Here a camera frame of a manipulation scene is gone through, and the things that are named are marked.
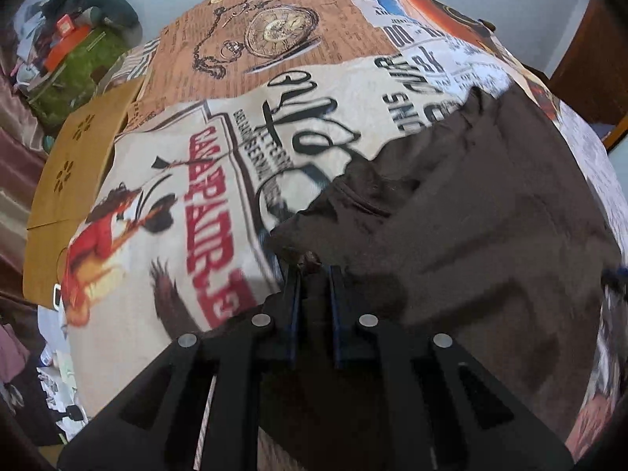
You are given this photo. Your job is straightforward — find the wooden door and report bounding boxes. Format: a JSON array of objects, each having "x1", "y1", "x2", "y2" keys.
[{"x1": 549, "y1": 0, "x2": 628, "y2": 126}]

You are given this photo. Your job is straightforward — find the wooden lap desk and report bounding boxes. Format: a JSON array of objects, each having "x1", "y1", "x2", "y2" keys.
[{"x1": 22, "y1": 77, "x2": 144, "y2": 307}]

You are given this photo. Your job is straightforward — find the brown t-shirt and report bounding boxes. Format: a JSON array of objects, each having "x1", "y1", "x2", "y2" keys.
[{"x1": 268, "y1": 86, "x2": 622, "y2": 438}]

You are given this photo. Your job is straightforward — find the printed patchwork bedspread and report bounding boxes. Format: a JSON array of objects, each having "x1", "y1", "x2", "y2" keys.
[{"x1": 62, "y1": 0, "x2": 627, "y2": 456}]

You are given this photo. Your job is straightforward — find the pink striped curtain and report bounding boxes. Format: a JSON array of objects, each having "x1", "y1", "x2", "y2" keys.
[{"x1": 1, "y1": 77, "x2": 47, "y2": 298}]

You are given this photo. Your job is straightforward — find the grey plush pillow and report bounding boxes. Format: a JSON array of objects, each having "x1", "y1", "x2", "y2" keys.
[{"x1": 78, "y1": 0, "x2": 142, "y2": 47}]

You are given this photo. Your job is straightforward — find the orange box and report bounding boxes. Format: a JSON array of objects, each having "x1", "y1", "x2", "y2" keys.
[{"x1": 44, "y1": 14, "x2": 91, "y2": 72}]

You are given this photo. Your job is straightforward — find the green storage box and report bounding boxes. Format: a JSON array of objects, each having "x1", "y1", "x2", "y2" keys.
[{"x1": 27, "y1": 28, "x2": 127, "y2": 132}]

